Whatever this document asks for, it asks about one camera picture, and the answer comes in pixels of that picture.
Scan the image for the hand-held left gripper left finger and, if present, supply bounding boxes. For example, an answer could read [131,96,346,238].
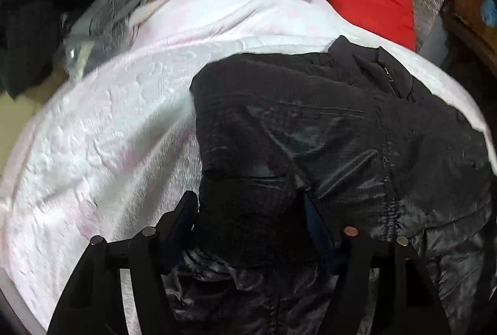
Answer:
[47,190,200,335]

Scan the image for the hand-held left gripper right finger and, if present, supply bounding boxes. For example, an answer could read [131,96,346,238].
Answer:
[303,193,453,335]

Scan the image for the black puffer jacket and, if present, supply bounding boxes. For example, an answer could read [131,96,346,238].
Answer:
[163,35,497,335]

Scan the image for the grey crumpled clothes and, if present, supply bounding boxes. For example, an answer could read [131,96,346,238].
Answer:
[54,0,150,83]

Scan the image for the pile of dark clothes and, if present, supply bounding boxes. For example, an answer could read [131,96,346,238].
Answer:
[0,0,148,99]

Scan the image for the white pink plush blanket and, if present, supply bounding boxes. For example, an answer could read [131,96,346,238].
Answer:
[0,0,494,332]

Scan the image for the wooden bed headboard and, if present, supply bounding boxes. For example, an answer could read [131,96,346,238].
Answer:
[443,0,497,75]

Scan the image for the blue object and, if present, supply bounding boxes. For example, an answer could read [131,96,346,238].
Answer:
[481,0,497,27]

